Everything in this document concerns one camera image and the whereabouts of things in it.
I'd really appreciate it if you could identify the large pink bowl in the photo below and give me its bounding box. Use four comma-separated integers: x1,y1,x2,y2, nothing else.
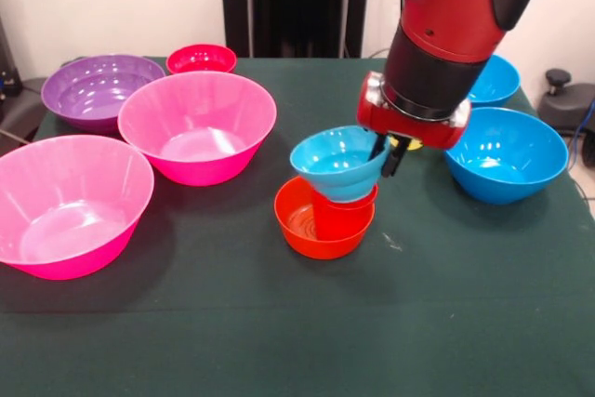
0,134,156,282
116,71,278,188

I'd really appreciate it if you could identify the black pedestal foot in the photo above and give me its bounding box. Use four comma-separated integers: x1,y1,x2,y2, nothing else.
538,68,595,138
0,76,47,142

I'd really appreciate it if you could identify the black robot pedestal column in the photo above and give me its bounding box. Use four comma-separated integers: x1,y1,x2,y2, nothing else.
214,0,376,60

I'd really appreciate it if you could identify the purple bowl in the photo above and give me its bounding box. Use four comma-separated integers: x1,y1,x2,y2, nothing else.
40,53,167,134

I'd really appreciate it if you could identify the stack of small blue bowls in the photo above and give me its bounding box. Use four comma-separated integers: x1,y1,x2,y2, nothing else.
288,125,392,204

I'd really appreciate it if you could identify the blue cable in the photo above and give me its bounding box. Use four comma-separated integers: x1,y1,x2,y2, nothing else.
564,99,595,170

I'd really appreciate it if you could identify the small crimson bowl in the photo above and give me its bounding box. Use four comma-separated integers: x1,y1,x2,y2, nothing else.
165,43,238,75

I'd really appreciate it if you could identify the red cup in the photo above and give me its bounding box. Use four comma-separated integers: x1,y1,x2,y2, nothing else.
311,182,379,242

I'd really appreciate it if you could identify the large blue bowl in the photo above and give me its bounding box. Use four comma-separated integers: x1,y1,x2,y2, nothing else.
467,53,521,108
443,106,570,205

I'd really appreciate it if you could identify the orange bowl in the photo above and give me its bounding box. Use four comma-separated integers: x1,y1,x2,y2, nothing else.
273,176,377,261

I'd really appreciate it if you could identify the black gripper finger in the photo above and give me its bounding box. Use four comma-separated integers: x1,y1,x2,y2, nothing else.
381,139,408,179
369,132,390,161

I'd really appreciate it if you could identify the dark green table cloth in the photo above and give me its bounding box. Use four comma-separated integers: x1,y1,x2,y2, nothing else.
0,56,595,397

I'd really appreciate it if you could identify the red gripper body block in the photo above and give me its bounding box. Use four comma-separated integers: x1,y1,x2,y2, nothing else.
356,71,473,151

